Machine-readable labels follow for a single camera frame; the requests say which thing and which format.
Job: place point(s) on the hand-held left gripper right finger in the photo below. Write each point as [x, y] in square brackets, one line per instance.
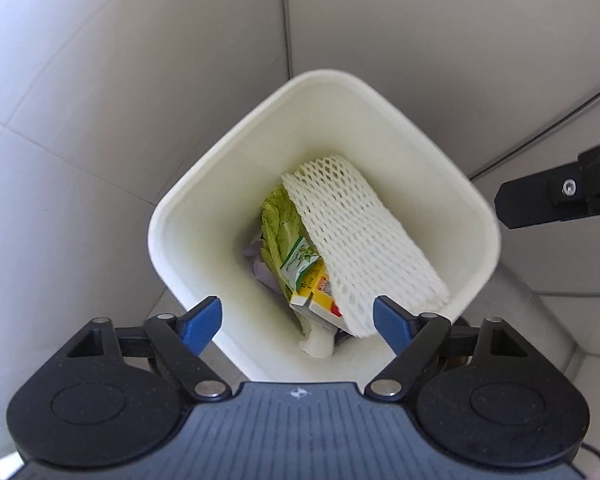
[392, 322]

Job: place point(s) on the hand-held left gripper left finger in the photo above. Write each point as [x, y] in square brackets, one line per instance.
[200, 322]

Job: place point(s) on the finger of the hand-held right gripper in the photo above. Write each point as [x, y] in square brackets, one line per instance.
[555, 195]

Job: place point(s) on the yellow curry box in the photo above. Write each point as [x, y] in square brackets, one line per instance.
[320, 295]

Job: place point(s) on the white tissue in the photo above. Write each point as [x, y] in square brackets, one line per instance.
[260, 265]

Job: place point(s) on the white foam net sleeve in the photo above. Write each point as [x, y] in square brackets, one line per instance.
[360, 240]

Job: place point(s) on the green seasoning sachet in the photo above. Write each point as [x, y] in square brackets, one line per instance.
[297, 260]

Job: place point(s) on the napa cabbage leaf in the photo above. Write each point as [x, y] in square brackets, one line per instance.
[280, 230]

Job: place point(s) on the white trash bin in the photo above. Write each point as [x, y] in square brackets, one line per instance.
[215, 200]

